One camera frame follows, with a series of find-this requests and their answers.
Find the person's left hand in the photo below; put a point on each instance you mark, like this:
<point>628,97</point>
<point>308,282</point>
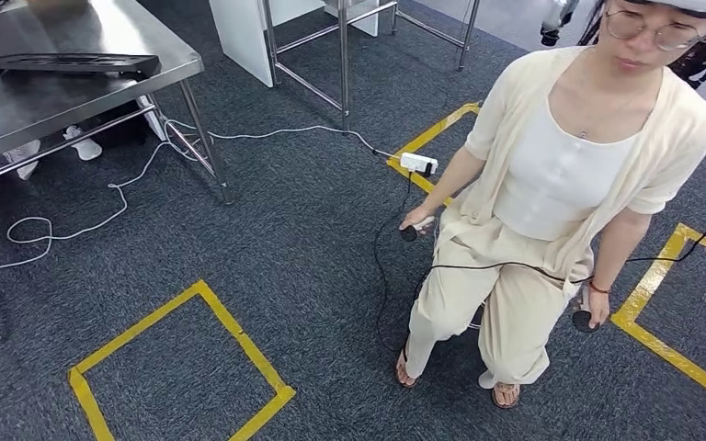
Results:
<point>598,307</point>

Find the person's right hand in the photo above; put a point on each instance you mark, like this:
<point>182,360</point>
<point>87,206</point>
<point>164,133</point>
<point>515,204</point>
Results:
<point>417,218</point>

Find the white handheld controller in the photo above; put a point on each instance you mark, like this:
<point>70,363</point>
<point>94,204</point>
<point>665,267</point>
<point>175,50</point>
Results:
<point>583,321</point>
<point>409,233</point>

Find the black plastic frame part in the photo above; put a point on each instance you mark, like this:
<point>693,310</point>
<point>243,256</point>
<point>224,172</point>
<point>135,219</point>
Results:
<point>73,63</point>

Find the stainless steel workbench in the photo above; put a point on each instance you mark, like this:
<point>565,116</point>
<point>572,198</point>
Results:
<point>54,103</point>

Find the white power strip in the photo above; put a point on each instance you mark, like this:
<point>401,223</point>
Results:
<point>417,162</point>

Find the yellow floor tape square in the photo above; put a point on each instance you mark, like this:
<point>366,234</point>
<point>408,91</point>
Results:
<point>432,131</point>
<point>651,280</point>
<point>146,322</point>

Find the chrome stool base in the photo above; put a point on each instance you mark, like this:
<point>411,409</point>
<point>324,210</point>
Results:
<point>476,319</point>

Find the person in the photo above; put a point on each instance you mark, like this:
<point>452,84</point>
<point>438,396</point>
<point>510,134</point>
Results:
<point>548,182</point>

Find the white and black device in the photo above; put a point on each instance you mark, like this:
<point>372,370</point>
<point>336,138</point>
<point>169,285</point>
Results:
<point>554,18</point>

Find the white panel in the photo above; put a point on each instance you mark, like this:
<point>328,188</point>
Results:
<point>237,36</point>

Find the white VR headset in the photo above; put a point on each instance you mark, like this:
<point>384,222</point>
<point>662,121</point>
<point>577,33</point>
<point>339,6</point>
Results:
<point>694,5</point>

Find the white shoe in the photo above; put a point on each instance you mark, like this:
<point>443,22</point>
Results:
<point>88,149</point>
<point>24,159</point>

